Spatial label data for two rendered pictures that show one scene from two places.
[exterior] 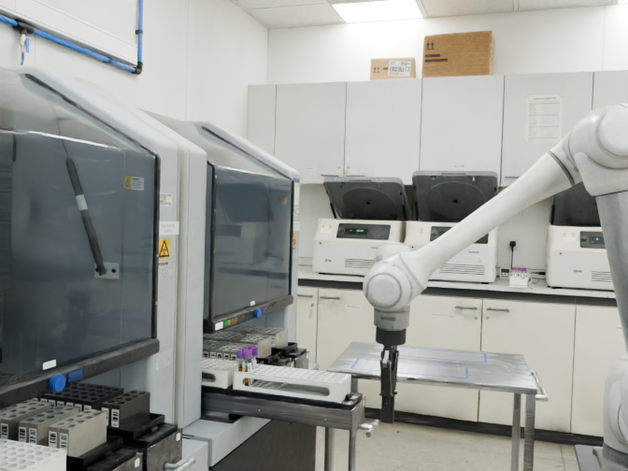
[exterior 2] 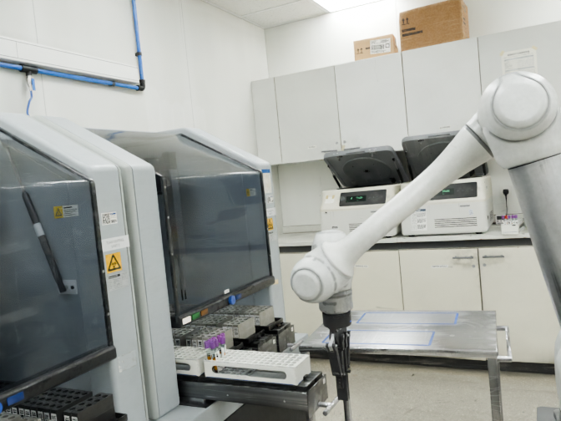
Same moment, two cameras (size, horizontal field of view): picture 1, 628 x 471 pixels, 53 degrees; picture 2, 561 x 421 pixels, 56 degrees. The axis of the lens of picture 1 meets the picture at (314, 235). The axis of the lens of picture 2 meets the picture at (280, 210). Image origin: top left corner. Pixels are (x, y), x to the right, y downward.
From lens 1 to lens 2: 0.34 m
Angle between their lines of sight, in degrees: 8
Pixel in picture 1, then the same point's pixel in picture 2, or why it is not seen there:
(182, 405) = (156, 397)
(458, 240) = (377, 226)
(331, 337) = not seen: hidden behind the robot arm
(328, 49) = (317, 38)
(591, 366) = not seen: outside the picture
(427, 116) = (410, 85)
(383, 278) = (303, 274)
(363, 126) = (354, 103)
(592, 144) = (490, 119)
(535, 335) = (533, 277)
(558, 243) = not seen: hidden behind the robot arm
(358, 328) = (367, 285)
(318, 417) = (278, 399)
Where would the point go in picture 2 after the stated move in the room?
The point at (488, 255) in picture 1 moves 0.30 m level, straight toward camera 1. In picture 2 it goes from (478, 207) to (475, 211)
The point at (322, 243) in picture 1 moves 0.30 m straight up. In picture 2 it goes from (328, 212) to (324, 171)
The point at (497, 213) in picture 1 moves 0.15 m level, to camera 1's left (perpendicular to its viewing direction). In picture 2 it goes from (418, 194) to (353, 200)
